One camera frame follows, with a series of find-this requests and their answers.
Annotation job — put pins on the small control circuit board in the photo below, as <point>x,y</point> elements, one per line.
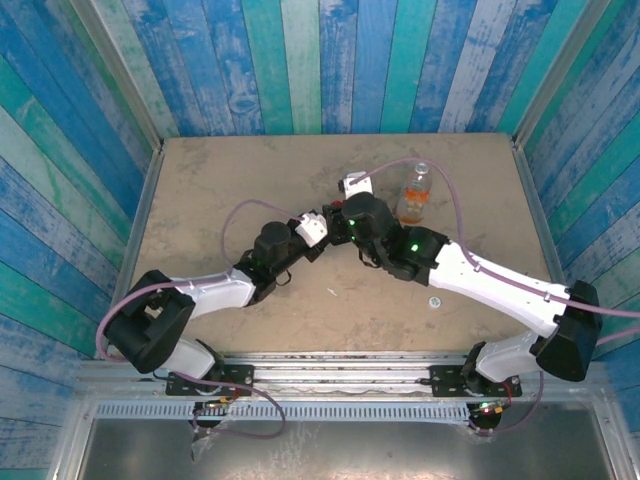
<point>215,402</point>
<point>490,407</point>

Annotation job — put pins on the clear bottle orange label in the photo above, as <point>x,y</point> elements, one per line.
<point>414,200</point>

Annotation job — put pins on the white bottle cap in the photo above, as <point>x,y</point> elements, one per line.
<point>435,301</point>

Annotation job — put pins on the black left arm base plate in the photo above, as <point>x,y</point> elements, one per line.
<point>240,380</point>

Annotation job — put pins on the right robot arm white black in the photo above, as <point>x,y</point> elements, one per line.
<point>500,290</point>

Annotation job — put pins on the clear plastic bag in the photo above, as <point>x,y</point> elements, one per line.
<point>202,442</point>

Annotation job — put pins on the aluminium frame post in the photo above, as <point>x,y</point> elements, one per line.
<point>120,75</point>
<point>555,75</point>

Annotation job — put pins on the aluminium front rail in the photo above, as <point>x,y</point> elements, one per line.
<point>340,375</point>

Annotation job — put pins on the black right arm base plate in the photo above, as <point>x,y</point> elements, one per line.
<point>445,382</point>

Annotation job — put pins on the steel sheet panel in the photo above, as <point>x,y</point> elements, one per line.
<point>350,450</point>

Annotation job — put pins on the aluminium side rail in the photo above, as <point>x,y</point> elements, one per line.
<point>135,240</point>
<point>545,225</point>

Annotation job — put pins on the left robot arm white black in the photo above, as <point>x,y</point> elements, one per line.
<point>215,295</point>

